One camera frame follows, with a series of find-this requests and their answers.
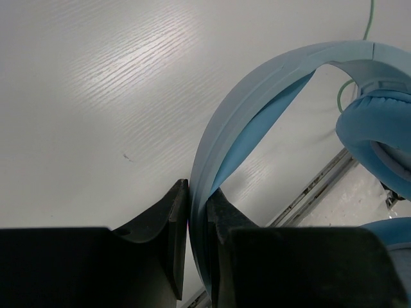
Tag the light blue headphones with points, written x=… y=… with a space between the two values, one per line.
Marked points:
x=374 y=128

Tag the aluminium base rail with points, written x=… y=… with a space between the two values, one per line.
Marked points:
x=280 y=203

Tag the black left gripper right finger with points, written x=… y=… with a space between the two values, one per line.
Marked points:
x=252 y=266

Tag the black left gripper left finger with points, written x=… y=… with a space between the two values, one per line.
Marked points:
x=139 y=264

